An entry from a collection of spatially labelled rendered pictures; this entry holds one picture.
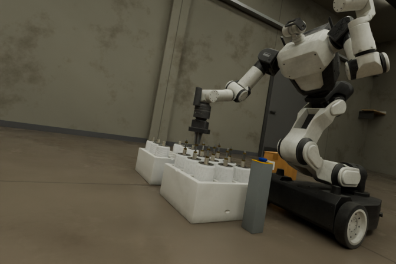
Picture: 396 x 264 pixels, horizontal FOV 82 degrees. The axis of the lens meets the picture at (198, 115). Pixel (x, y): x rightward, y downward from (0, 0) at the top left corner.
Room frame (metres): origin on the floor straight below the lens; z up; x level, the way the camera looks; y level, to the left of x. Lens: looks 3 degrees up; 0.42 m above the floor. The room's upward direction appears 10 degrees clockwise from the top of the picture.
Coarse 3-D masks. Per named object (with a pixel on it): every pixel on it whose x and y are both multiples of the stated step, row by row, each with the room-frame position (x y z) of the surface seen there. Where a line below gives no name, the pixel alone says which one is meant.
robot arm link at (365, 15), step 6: (372, 0) 0.83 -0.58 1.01; (366, 6) 0.85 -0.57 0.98; (372, 6) 0.83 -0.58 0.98; (360, 12) 0.88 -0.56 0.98; (366, 12) 0.85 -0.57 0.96; (372, 12) 0.83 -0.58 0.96; (360, 18) 0.83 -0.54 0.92; (366, 18) 0.82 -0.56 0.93; (348, 24) 0.86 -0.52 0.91; (354, 24) 0.84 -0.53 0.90
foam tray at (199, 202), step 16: (176, 176) 1.19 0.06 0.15; (192, 176) 1.14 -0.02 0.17; (160, 192) 1.34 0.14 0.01; (176, 192) 1.17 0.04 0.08; (192, 192) 1.04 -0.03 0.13; (208, 192) 1.04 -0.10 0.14; (224, 192) 1.09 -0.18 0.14; (240, 192) 1.14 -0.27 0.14; (176, 208) 1.14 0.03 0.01; (192, 208) 1.02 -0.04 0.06; (208, 208) 1.05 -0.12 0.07; (224, 208) 1.09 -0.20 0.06; (240, 208) 1.15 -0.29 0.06
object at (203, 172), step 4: (196, 164) 1.10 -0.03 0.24; (200, 164) 1.08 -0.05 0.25; (196, 168) 1.10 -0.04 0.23; (200, 168) 1.08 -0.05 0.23; (204, 168) 1.07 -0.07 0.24; (208, 168) 1.07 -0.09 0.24; (212, 168) 1.08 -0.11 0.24; (196, 172) 1.09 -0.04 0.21; (200, 172) 1.07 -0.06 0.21; (204, 172) 1.07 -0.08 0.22; (208, 172) 1.07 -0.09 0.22; (212, 172) 1.08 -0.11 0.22; (196, 176) 1.08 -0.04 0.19; (200, 176) 1.07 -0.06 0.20; (204, 176) 1.07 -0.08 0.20; (208, 176) 1.07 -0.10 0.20; (212, 176) 1.09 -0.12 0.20; (200, 180) 1.07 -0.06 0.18; (204, 180) 1.07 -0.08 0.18; (208, 180) 1.07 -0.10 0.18; (212, 180) 1.09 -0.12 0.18
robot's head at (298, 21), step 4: (292, 20) 1.13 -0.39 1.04; (296, 20) 1.09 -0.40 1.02; (300, 20) 1.09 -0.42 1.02; (288, 24) 1.14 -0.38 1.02; (292, 24) 1.11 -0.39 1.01; (296, 24) 1.09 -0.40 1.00; (300, 24) 1.10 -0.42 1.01; (304, 24) 1.10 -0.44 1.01; (296, 28) 1.11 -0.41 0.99; (300, 28) 1.10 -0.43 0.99; (304, 28) 1.11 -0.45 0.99; (300, 32) 1.12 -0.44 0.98
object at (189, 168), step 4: (188, 160) 1.18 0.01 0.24; (192, 160) 1.17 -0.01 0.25; (196, 160) 1.18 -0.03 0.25; (200, 160) 1.20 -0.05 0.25; (184, 164) 1.20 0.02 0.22; (188, 164) 1.18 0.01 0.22; (192, 164) 1.17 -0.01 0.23; (184, 168) 1.19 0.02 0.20; (188, 168) 1.18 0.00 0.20; (192, 168) 1.17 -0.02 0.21; (184, 172) 1.19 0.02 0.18; (188, 172) 1.17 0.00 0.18; (192, 172) 1.17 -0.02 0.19
